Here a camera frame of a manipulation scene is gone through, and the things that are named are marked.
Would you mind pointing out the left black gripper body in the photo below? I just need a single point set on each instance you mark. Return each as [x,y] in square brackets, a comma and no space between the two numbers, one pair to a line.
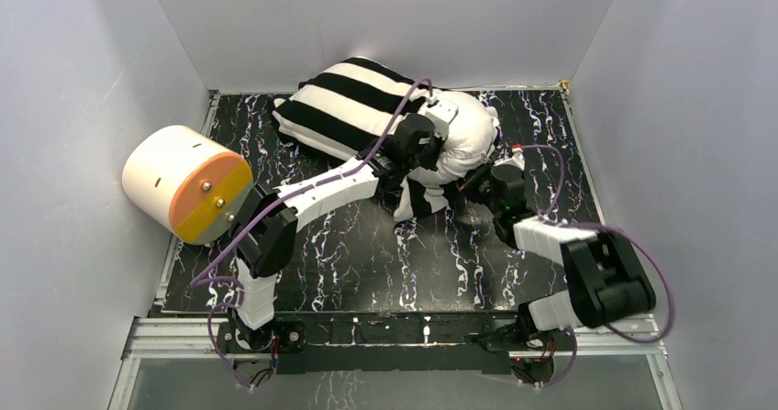
[422,141]

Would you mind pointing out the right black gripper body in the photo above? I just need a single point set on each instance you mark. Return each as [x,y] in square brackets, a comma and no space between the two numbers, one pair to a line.
[479,188]

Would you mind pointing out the black white striped pillowcase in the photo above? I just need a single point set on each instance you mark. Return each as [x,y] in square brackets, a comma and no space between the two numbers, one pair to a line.
[347,107]

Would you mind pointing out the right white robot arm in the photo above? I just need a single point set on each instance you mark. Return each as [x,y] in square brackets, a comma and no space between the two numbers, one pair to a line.
[605,281]

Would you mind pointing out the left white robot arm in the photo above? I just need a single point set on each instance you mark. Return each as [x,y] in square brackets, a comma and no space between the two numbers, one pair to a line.
[264,237]

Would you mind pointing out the white orange cylinder roll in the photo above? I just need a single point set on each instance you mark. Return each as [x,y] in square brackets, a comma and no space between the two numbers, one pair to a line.
[188,183]

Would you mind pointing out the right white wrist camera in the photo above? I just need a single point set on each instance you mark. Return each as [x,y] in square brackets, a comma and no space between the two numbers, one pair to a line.
[516,158]

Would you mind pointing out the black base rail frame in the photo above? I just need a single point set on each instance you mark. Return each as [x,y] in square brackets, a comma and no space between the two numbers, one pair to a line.
[487,343]

